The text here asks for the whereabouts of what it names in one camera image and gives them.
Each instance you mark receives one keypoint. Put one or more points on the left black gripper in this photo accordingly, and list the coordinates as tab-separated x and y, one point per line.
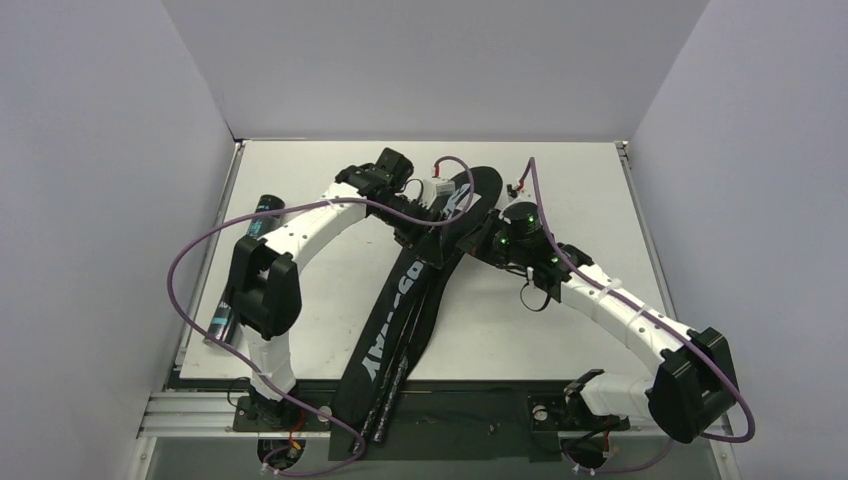
419	234

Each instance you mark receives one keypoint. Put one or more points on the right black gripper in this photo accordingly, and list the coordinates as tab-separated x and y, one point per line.
479	234

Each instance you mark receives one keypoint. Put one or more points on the black Crossway racket bag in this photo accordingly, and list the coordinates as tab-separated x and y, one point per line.
404	315

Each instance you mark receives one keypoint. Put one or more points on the black badminton racket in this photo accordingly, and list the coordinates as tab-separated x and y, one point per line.
381	397
389	400

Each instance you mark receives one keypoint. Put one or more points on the black shuttlecock tube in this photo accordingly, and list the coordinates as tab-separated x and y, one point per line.
224	324

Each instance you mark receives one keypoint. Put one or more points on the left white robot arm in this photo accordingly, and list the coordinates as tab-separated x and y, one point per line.
263	286

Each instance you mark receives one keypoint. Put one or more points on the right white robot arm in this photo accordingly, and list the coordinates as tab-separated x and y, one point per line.
692	380

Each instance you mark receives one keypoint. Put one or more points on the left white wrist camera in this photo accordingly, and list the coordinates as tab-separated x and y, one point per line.
434	188

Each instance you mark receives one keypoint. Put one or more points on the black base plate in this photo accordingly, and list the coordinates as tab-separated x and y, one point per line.
455	442

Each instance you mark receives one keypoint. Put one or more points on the aluminium frame rail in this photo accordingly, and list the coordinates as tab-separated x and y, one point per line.
208	414

